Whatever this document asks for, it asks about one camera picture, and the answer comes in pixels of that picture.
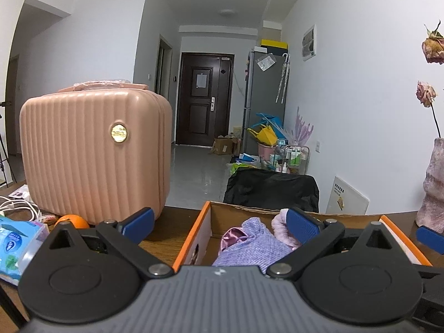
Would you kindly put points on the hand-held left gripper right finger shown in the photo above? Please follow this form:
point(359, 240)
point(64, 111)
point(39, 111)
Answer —
point(302, 223)

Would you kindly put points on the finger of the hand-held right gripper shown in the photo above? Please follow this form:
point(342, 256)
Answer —
point(432, 271)
point(432, 241)

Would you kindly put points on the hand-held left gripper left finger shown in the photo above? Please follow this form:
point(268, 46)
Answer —
point(138, 221)

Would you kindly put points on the pink fluffy cloth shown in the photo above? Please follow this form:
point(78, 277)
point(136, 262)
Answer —
point(279, 227)

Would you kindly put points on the purple knitted cloth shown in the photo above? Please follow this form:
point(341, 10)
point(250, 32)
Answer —
point(253, 246)

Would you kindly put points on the orange cardboard box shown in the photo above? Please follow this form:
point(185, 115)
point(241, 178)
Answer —
point(204, 232)

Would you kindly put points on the purple satin scrunchie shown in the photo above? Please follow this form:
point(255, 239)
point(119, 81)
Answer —
point(232, 238)

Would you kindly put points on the pink textured vase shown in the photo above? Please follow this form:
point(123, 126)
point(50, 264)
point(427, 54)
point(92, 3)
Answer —
point(433, 194)

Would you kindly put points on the white leaning panel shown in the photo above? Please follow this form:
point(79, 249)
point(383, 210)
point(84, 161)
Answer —
point(348, 197)

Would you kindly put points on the orange fruit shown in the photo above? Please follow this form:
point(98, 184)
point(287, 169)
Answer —
point(74, 221)

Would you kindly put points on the pink plastic bucket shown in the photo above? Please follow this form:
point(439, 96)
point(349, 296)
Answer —
point(266, 151)

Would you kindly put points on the pile of bags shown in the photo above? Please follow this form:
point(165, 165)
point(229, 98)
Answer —
point(242, 163)

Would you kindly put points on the pink ribbed suitcase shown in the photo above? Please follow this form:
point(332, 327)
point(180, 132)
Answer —
point(86, 152)

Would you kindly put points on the small red snack packet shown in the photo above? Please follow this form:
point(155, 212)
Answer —
point(49, 218)

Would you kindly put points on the purple wing decoration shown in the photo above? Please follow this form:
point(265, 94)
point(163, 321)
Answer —
point(301, 130)

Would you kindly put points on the blue plastic rack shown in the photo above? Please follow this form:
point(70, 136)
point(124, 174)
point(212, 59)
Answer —
point(270, 119)

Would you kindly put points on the brown cardboard carton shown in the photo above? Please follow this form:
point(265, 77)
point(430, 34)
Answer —
point(223, 146)

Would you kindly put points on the dark brown entrance door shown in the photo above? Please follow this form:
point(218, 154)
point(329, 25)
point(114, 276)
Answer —
point(203, 118)

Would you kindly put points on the white power strip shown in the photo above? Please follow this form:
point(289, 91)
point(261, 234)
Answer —
point(19, 193)

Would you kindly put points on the blue tissue pack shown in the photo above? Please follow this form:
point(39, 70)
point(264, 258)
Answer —
point(15, 246)

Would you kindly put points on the grey refrigerator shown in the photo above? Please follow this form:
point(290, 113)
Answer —
point(263, 104)

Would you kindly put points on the pale folded umbrella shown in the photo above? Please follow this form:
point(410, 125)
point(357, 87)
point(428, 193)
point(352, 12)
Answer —
point(283, 79)

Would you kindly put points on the black tripod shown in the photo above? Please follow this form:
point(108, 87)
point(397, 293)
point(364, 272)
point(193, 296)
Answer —
point(2, 152)

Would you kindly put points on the white paper notice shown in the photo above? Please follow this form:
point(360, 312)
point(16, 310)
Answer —
point(202, 80)

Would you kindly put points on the grey interior door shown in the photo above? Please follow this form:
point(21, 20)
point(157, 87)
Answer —
point(162, 66)

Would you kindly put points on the clear plastic bag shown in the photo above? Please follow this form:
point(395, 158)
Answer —
point(265, 63)

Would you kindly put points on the black flat box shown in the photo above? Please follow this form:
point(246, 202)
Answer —
point(265, 49)

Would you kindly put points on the yellow flat box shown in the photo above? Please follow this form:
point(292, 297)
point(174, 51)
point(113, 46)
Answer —
point(274, 44)

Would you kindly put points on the dried rose bunch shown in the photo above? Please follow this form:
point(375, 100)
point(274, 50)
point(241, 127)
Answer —
point(433, 47)

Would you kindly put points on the round ceiling lamp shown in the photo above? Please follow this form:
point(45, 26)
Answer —
point(228, 12)

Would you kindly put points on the white wall fuse panel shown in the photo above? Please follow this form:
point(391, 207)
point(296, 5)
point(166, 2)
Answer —
point(309, 43)

